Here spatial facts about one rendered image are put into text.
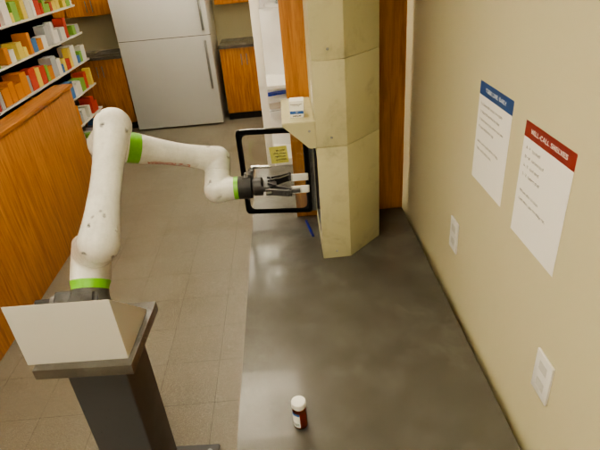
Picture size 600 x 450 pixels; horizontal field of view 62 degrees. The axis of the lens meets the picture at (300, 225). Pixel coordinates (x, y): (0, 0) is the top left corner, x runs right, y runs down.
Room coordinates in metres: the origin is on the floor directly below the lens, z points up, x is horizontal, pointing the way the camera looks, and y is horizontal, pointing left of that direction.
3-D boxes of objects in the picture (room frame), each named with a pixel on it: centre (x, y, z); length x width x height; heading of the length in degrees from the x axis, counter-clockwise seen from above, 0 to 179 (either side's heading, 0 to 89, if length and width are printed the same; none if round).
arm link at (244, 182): (1.82, 0.20, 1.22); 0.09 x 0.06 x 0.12; 179
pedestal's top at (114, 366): (1.34, 0.72, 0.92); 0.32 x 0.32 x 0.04; 88
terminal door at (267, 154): (2.00, 0.09, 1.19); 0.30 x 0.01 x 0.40; 83
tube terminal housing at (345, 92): (1.83, -0.21, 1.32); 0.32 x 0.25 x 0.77; 0
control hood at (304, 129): (1.83, -0.03, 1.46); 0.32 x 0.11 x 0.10; 0
